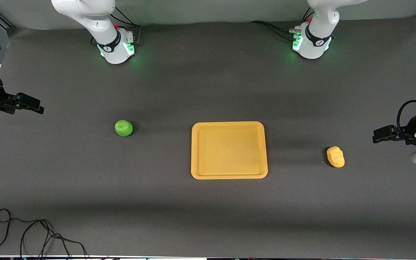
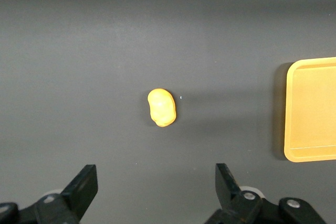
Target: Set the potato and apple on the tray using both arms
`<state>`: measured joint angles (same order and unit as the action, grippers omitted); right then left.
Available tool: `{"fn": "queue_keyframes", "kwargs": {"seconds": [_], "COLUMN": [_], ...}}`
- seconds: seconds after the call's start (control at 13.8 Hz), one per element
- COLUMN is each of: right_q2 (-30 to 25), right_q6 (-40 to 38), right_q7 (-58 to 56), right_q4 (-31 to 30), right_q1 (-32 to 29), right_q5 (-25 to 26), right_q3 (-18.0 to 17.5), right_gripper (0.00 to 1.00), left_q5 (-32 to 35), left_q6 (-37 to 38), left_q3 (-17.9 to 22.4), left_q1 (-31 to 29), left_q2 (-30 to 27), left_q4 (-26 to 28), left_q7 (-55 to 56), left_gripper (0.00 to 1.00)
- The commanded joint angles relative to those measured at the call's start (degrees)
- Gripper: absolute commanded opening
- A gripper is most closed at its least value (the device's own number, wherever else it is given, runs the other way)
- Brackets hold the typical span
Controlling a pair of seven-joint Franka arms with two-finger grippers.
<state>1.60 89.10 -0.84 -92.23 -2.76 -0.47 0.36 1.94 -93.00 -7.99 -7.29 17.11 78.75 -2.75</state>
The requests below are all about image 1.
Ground yellow toy fruit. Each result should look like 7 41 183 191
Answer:
326 146 345 168

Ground green apple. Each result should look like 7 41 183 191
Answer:
114 120 134 137

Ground yellow plastic tray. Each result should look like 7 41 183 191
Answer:
191 121 268 180

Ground dark grey table mat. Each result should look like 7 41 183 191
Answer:
0 13 416 257

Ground black aluminium frame rail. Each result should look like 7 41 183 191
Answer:
0 10 16 30

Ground thin black loose cable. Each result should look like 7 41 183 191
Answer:
0 208 89 259

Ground black right arm base cables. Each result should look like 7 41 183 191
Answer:
91 6 142 47

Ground black arm base cables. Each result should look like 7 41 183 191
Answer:
91 6 142 47
250 7 315 42

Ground black left arm base cables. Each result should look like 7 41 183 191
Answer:
250 7 315 42

